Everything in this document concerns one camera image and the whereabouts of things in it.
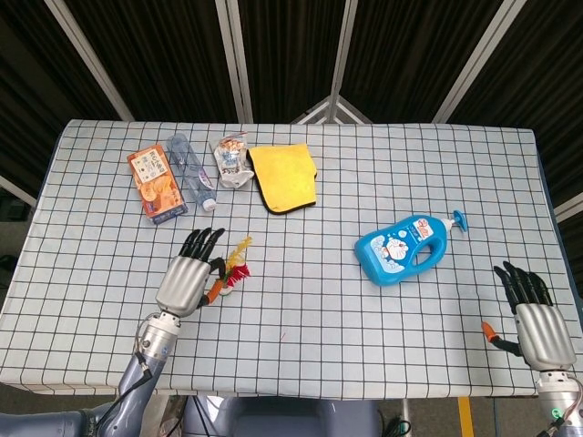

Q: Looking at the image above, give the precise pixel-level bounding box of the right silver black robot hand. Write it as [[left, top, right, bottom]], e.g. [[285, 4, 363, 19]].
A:
[[481, 259, 577, 372]]

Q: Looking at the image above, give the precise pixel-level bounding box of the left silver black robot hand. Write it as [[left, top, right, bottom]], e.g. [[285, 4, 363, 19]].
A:
[[154, 227, 228, 319]]

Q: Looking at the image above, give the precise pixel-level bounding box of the colourful feather shuttlecock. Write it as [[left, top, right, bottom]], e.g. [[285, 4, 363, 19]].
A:
[[212, 234, 252, 298]]

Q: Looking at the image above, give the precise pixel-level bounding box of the orange and blue cookie box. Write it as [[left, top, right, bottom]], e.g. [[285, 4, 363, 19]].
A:
[[126, 144, 189, 226]]

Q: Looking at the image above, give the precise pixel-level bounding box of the yellow floor tape strip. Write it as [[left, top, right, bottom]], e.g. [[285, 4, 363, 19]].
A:
[[456, 396, 476, 437]]

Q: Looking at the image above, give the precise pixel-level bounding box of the clear plastic water bottle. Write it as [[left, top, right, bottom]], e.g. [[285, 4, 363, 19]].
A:
[[166, 132, 218, 212]]

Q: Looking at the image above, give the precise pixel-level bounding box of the clear snack bag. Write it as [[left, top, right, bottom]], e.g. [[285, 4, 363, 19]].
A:
[[209, 131, 255, 188]]

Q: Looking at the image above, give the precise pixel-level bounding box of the yellow microfibre cloth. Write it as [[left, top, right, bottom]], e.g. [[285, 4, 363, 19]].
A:
[[247, 143, 319, 216]]

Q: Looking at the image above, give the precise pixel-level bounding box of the grey-blue robot torso base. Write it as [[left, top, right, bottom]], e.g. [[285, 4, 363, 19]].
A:
[[181, 394, 382, 437]]

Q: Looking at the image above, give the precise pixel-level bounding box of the white black-checked tablecloth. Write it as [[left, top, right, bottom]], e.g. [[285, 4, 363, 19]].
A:
[[0, 119, 583, 397]]

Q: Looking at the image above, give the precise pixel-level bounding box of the blue cartoon pump bottle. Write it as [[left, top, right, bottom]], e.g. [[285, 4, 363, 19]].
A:
[[353, 209, 469, 287]]

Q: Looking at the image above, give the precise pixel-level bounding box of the white screen foot brace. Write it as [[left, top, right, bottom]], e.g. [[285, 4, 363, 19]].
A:
[[290, 94, 373, 125]]

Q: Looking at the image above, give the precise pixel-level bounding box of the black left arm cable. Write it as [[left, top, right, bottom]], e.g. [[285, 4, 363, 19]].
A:
[[93, 350, 156, 429]]

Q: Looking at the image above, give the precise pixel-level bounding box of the white screen frame post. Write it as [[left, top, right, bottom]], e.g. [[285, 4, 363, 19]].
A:
[[432, 0, 518, 124], [327, 0, 362, 122], [43, 0, 136, 122], [213, 0, 254, 124]]

